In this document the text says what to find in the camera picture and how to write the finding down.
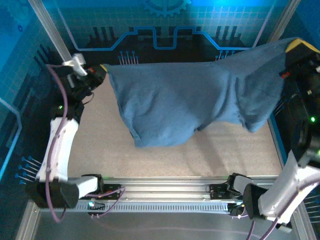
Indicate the aluminium frame post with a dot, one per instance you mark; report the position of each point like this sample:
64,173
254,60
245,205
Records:
286,15
50,28

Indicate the aluminium extrusion beam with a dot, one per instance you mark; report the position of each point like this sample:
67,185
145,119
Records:
162,187

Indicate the blue t-shirt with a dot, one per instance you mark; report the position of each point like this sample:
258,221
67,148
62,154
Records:
175,100

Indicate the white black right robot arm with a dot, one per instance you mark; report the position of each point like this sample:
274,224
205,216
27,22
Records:
277,197

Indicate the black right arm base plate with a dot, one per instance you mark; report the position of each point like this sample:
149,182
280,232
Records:
216,192

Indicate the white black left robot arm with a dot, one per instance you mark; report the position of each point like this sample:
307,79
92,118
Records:
60,150

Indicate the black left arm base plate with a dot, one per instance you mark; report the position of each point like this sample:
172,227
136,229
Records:
113,192

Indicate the grey metal shelf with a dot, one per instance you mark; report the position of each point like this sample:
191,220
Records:
160,225

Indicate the small black electronics module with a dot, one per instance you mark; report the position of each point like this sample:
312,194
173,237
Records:
96,206
236,211

